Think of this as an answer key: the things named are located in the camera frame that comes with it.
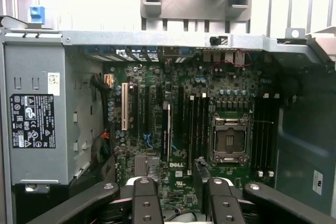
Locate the silver chipset heatsink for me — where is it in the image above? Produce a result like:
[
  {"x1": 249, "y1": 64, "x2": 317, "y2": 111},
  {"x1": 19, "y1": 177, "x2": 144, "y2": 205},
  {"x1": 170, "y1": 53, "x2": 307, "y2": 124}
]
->
[{"x1": 134, "y1": 155, "x2": 149, "y2": 178}]

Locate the metal CPU socket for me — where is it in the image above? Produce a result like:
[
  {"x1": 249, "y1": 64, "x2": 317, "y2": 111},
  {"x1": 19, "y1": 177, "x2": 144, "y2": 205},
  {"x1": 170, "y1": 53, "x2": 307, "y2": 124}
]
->
[{"x1": 211, "y1": 112, "x2": 252, "y2": 168}]

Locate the open black PC case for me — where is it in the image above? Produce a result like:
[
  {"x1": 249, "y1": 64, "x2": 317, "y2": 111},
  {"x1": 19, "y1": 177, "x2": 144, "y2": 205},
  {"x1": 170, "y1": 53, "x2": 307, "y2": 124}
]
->
[{"x1": 0, "y1": 15, "x2": 336, "y2": 224}]

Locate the white expansion slot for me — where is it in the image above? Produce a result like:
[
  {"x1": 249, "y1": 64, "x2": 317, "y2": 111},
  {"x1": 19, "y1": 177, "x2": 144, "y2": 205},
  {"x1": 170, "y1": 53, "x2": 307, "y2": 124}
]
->
[{"x1": 121, "y1": 82, "x2": 129, "y2": 132}]

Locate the green motherboard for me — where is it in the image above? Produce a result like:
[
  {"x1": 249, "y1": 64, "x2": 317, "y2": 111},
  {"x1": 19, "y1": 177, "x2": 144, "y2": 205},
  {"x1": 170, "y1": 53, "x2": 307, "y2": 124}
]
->
[{"x1": 103, "y1": 50, "x2": 279, "y2": 224}]

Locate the grey power supply unit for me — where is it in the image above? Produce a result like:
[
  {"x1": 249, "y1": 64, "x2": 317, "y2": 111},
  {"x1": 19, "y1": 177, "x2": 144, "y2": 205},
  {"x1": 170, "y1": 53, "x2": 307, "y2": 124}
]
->
[{"x1": 2, "y1": 31, "x2": 106, "y2": 186}]

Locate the black power wire bundle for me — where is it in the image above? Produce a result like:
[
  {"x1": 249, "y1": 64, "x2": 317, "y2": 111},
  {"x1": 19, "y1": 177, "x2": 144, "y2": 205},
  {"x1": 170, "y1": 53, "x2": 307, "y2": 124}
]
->
[{"x1": 90, "y1": 73, "x2": 116, "y2": 168}]

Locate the red black twisted wire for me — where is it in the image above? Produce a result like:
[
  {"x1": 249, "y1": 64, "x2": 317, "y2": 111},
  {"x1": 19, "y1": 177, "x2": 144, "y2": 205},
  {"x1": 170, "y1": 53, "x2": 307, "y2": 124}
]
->
[{"x1": 207, "y1": 51, "x2": 255, "y2": 72}]

